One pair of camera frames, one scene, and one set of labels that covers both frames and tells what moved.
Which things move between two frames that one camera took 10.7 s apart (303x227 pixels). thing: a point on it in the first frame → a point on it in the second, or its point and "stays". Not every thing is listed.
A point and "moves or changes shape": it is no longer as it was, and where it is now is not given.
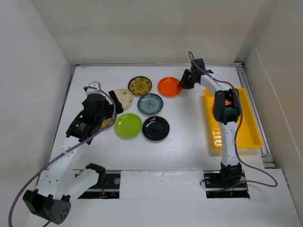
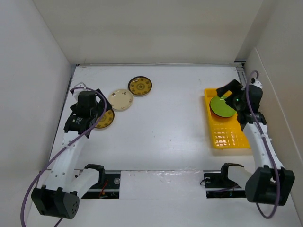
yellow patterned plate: x=139 y=85 stays
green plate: x=128 y=126 moves or changes shape
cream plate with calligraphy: x=125 y=97 stays
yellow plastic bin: x=248 y=136 stays
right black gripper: x=183 y=81 → x=234 y=86
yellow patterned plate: x=106 y=121 stays
